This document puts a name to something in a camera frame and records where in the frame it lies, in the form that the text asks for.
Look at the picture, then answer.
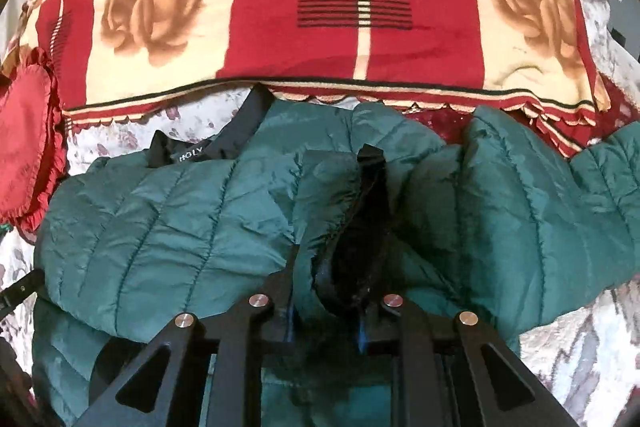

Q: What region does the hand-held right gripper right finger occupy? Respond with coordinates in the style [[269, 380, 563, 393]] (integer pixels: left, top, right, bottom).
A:
[[352, 293, 581, 427]]

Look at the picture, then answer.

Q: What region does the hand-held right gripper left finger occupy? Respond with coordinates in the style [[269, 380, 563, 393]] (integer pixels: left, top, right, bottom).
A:
[[75, 245, 306, 427]]

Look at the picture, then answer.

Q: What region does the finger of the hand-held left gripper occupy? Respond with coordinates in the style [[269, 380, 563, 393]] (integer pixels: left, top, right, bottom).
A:
[[0, 269, 47, 321]]

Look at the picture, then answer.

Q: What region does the green quilted puffer jacket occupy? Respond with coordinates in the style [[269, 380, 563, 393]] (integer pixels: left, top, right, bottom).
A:
[[32, 84, 640, 427]]

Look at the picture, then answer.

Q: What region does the red heart-shaped frilled pillow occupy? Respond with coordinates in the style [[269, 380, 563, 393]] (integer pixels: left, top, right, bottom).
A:
[[0, 47, 69, 234]]

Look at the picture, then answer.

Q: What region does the floral white maroon bedspread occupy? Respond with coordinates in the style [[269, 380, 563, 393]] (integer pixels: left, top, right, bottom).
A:
[[0, 0, 640, 427]]

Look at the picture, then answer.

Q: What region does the red cream rose-print blanket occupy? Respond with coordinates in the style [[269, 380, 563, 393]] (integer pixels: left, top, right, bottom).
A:
[[20, 0, 613, 132]]

